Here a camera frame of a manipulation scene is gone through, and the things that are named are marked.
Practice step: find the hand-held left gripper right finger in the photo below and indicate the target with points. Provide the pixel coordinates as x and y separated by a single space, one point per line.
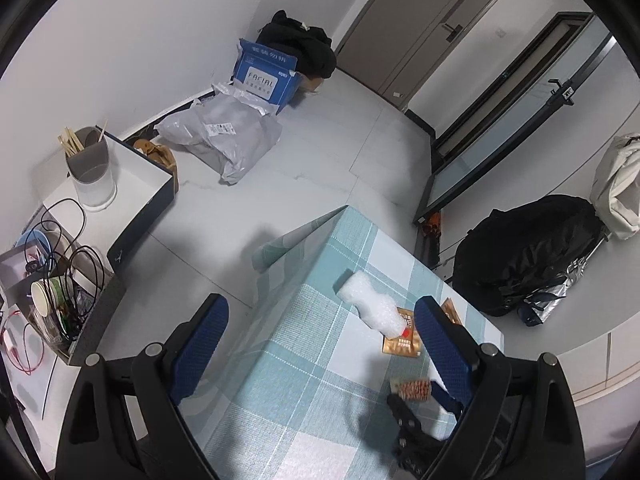
442 350

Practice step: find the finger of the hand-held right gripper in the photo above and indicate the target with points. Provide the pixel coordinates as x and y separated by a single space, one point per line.
402 417
444 397

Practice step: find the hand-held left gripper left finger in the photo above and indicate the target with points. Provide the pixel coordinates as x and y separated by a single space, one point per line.
200 350

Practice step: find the brown patterned snack packet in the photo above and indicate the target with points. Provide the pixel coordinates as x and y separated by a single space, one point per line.
412 390

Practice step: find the white bubble wrap piece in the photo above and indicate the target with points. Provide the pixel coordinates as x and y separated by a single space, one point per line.
367 305

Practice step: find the grey storage box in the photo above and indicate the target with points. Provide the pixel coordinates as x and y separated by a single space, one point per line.
100 310

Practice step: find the teal checked tablecloth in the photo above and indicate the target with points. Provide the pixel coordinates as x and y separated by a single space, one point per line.
310 360

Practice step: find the silver foil bag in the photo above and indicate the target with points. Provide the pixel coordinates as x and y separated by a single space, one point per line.
555 300

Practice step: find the black backpack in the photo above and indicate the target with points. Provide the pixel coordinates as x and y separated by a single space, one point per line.
525 255

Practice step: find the small orange object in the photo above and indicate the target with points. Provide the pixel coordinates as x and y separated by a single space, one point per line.
431 222

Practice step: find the white paper cup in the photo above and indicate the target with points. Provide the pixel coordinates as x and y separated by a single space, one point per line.
45 297

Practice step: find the white box with dark sides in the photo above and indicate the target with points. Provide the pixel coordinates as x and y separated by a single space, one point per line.
135 175

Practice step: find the blue bowl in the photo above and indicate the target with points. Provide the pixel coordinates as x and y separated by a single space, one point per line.
35 240

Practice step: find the brown paper bag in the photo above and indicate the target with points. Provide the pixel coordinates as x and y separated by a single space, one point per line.
155 152

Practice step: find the grey chopstick holder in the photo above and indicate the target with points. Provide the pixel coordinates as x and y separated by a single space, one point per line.
90 165

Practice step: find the grey plastic mailer bag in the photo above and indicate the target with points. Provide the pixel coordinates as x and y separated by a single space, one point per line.
225 130

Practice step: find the sliding glass door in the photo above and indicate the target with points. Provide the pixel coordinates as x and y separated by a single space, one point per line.
500 135

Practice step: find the wooden chopstick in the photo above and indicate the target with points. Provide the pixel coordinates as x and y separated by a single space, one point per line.
102 132

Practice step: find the white fabric bag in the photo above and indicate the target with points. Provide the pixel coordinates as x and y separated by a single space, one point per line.
617 185

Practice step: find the bundle of wooden chopsticks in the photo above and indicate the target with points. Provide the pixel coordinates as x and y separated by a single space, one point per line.
70 142

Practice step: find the blue cardboard box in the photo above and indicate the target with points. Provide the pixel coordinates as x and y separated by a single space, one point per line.
265 75

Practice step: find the brown cardboard piece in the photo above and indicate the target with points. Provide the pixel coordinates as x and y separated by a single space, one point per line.
312 84

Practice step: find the black cloth pile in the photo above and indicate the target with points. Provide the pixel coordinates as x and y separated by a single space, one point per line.
305 45

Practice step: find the brown door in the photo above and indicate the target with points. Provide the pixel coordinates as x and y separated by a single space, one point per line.
420 25

